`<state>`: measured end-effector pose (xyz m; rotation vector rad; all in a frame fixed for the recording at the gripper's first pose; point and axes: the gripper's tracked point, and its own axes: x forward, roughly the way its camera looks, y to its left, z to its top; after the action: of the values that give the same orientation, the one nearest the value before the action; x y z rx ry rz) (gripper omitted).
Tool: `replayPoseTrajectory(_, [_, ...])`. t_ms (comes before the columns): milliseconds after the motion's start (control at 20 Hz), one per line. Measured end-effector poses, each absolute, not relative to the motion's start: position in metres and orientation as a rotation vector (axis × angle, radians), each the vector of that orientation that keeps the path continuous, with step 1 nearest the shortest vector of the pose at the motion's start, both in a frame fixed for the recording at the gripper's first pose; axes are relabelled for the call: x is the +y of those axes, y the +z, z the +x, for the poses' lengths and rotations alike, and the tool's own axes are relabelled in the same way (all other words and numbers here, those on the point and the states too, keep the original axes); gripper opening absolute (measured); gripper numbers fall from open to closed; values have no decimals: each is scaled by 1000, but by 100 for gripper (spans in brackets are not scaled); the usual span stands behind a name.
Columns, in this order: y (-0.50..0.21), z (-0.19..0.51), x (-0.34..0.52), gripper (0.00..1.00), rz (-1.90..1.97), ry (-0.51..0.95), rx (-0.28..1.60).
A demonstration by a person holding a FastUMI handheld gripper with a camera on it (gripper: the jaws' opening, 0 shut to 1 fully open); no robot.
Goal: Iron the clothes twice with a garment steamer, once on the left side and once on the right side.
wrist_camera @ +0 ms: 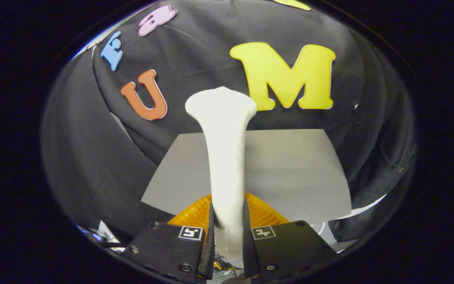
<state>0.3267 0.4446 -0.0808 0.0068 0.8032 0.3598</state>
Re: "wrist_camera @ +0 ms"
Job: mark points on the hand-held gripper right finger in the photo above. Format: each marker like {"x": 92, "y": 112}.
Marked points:
{"x": 249, "y": 256}

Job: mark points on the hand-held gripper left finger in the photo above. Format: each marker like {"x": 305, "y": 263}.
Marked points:
{"x": 208, "y": 256}

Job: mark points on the white garment steamer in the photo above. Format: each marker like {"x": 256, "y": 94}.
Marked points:
{"x": 227, "y": 157}

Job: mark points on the white cabinet with grey top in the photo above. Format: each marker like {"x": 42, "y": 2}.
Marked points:
{"x": 290, "y": 169}

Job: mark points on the black backdrop cloth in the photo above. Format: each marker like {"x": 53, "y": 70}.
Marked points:
{"x": 195, "y": 51}

